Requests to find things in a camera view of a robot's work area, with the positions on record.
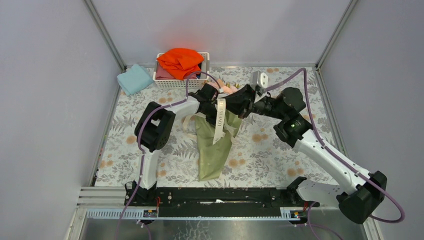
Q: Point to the cream ribbon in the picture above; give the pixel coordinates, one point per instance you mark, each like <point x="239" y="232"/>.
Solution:
<point x="219" y="121"/>

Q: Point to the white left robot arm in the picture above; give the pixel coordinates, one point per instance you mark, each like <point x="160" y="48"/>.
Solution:
<point x="154" y="128"/>

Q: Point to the orange cloth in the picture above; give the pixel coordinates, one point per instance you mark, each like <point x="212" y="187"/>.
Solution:
<point x="182" y="58"/>

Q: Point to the pink fake flower stem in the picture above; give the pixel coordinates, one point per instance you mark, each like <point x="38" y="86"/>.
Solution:
<point x="225" y="89"/>

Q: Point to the green and orange wrapping paper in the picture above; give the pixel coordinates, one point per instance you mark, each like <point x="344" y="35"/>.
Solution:
<point x="213" y="156"/>

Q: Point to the floral patterned table mat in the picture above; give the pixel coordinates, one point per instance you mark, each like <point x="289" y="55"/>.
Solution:
<point x="257" y="157"/>

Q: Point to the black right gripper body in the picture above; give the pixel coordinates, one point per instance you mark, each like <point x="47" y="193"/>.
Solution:
<point x="248" y="101"/>

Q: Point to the pink cloth in basket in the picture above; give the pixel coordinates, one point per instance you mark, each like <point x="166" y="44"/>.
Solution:
<point x="174" y="73"/>

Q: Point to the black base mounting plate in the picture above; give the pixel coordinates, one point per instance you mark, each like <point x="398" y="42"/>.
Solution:
<point x="186" y="202"/>

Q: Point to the white plastic basket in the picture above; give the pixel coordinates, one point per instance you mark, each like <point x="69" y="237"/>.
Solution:
<point x="197" y="83"/>

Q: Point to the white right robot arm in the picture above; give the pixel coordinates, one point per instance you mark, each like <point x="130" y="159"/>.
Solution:
<point x="358" y="192"/>

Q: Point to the light blue folded towel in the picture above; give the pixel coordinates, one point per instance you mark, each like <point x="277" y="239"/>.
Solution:
<point x="134" y="79"/>

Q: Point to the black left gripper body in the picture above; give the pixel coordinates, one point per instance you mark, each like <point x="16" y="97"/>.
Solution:
<point x="209" y="104"/>

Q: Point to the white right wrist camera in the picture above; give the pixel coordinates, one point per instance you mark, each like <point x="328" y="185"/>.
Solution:
<point x="259" y="82"/>

